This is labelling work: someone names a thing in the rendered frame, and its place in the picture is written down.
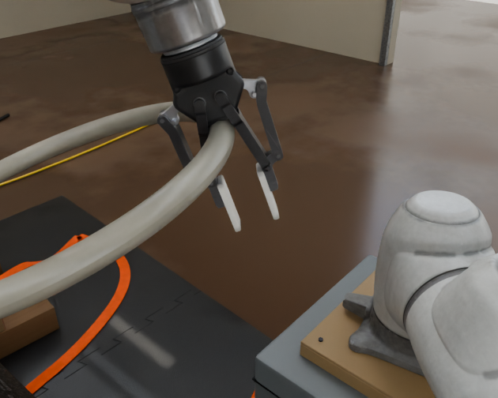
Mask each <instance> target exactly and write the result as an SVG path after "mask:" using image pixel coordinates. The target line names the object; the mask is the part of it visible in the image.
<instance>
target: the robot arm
mask: <svg viewBox="0 0 498 398"><path fill-rule="evenodd" d="M108 1H112V2H118V3H125V4H130V5H131V6H130V7H131V9H132V10H131V11H132V14H133V15H134V16H135V18H136V21H137V23H138V26H139V28H140V30H141V32H142V34H143V36H144V38H145V41H146V43H147V45H148V48H149V51H150V52H151V53H153V54H162V53H163V54H162V55H161V59H160V62H161V64H162V66H163V68H164V72H165V74H166V76H167V79H168V81H169V84H170V85H171V88H172V91H173V104H172V105H171V106H170V107H168V108H167V109H166V110H162V111H160V113H159V115H158V118H157V123H158V124H159V125H160V127H161V128H162V129H163V130H164V131H165V132H166V133H167V134H168V136H169V137H170V139H171V141H172V144H173V146H174V148H175V151H176V153H177V155H178V157H179V160H180V162H181V164H182V165H183V168H185V166H186V165H188V164H189V162H190V161H192V159H193V158H194V157H193V154H192V152H191V150H190V147H189V145H188V143H187V140H186V138H185V136H184V134H183V131H182V129H181V127H180V125H179V116H178V112H181V113H183V114H184V115H186V116H187V117H188V118H190V119H192V120H193V121H195V122H197V127H198V135H199V140H200V145H201V148H202V146H203V145H204V144H205V142H206V140H207V138H208V136H209V126H210V125H212V124H214V123H215V122H217V121H222V120H227V119H229V121H230V122H231V123H232V125H233V126H234V127H235V128H236V130H237V131H238V133H239V134H240V136H241V137H242V139H243V141H244V142H245V144H246V145H247V147H248V148H249V149H250V151H251V153H252V154H253V156H254V157H255V158H256V160H257V161H258V162H257V163H256V170H257V174H258V178H259V181H260V182H261V185H262V189H263V191H264V194H265V196H266V199H267V202H268V205H269V207H270V211H271V213H272V216H273V218H274V220H277V219H279V218H280V217H279V213H278V209H277V205H276V202H275V200H274V196H273V193H272V191H274V190H278V183H277V178H276V175H275V173H274V169H273V165H274V163H275V162H277V161H278V160H282V158H283V152H282V149H281V144H280V141H279V139H278V136H277V131H276V129H275V126H274V121H273V119H272V116H271V113H270V109H269V106H268V103H267V101H266V98H267V83H266V79H265V78H264V77H257V79H246V78H243V77H242V76H241V75H240V74H239V73H238V72H237V71H236V69H235V67H234V65H233V62H232V58H231V55H230V53H229V51H228V47H227V44H226V42H225V39H224V37H223V36H222V35H221V34H218V33H217V32H219V31H220V30H221V29H222V28H223V27H224V26H225V19H224V15H223V13H222V11H221V7H220V4H219V1H218V0H108ZM243 89H246V90H248V92H249V96H250V97H251V98H253V99H256V103H257V107H258V112H259V114H260V117H261V120H262V124H263V126H264V129H265V132H266V136H267V139H268V142H269V144H270V148H271V150H269V151H268V152H266V150H265V149H264V148H263V146H262V144H261V143H260V141H259V140H258V138H257V137H256V136H255V133H254V132H253V130H252V129H251V127H250V126H249V125H248V123H247V121H246V119H245V118H244V117H243V115H242V113H241V111H240V109H239V108H238V105H239V102H240V97H241V95H242V92H243ZM208 188H209V191H210V193H211V194H212V197H213V200H214V202H215V205H216V206H217V207H218V208H223V207H226V210H227V212H228V215H229V217H230V220H231V221H232V225H233V227H234V229H235V231H236V232H237V231H240V230H241V226H240V217H239V214H238V212H237V210H236V206H235V205H234V202H233V200H232V197H231V194H230V193H229V190H228V187H227V184H226V182H225V180H224V176H223V175H218V177H216V178H215V179H214V180H213V181H212V182H211V183H210V185H209V186H208ZM491 244H492V232H491V230H490V228H489V225H488V223H487V221H486V219H485V217H484V215H483V214H482V212H481V210H480V209H479V208H478V207H477V206H476V205H474V204H473V203H472V202H471V201H470V200H469V199H467V198H465V197H464V196H461V195H459V194H456V193H452V192H447V191H442V190H429V191H424V192H420V193H417V194H415V195H414V196H412V197H411V198H410V199H407V200H405V201H403V202H402V203H401V204H400V206H399V207H398V208H397V209H396V211H395V212H394V214H393V215H392V217H391V218H390V220H389V221H388V223H387V225H386V227H385V229H384V232H383V237H382V239H381V243H380V247H379V253H378V258H377V262H376V268H375V282H374V294H373V296H369V295H360V294H356V293H351V292H349V293H346V295H345V300H343V303H342V305H343V307H344V308H346V309H347V310H349V311H351V312H352V313H354V314H356V315H357V316H359V317H361V318H363V319H364V320H363V322H362V323H361V325H360V327H359V328H358V330H356V331H355V332H354V333H353V334H352V335H351V336H350V337H349V348H350V349H351V350H352V351H355V352H357V353H362V354H367V355H372V356H374V357H376V358H378V359H382V360H384V361H386V362H389V363H392V364H394V365H396V366H400V367H401V368H404V369H406V370H409V371H411V372H414V373H415V374H419V375H421V376H423V377H425V378H426V380H427V382H428V384H429V386H430V388H431V390H432V392H433V394H434V395H435V397H436V398H498V253H495V251H494V249H493V248H492V247H491Z"/></svg>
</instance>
